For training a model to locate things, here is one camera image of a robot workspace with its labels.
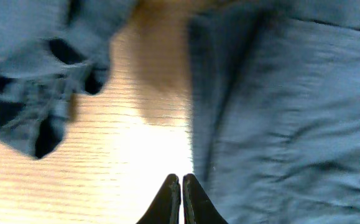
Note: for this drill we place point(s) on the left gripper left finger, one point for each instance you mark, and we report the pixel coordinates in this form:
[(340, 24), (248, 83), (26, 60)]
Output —
[(165, 207)]

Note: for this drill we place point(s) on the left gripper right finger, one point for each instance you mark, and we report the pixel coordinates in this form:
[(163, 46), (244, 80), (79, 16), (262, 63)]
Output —
[(197, 207)]

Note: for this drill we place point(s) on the navy blue shorts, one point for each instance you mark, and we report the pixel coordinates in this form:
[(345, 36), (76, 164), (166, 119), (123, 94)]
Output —
[(276, 110)]

